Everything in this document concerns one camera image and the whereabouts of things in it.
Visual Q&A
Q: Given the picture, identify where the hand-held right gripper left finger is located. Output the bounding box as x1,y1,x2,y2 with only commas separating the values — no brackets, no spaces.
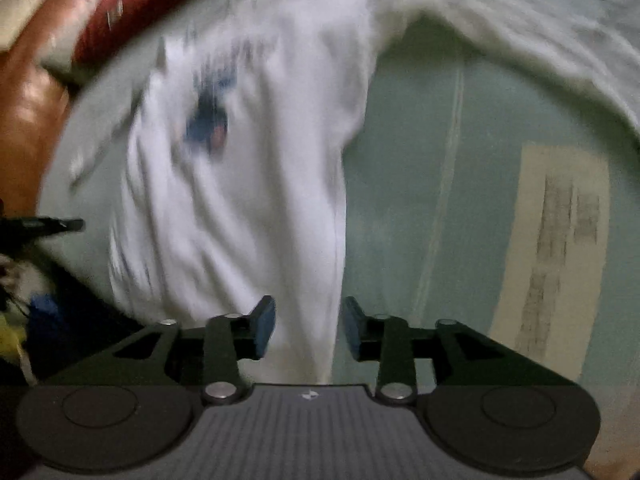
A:
47,296,277,406

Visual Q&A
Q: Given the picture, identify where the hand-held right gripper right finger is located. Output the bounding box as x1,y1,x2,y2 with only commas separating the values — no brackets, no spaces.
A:
340,296,576,404

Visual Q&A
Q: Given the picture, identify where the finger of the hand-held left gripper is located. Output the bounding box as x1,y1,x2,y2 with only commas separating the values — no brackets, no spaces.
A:
0,217,85,241

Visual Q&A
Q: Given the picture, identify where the white printed sweatshirt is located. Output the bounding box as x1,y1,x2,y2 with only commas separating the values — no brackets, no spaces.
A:
70,0,640,386

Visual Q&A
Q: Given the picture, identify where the wooden headboard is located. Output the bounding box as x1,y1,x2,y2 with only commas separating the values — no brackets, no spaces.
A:
0,0,76,221

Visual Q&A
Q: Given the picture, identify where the red duvet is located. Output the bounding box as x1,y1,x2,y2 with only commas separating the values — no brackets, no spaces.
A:
72,0,231,68

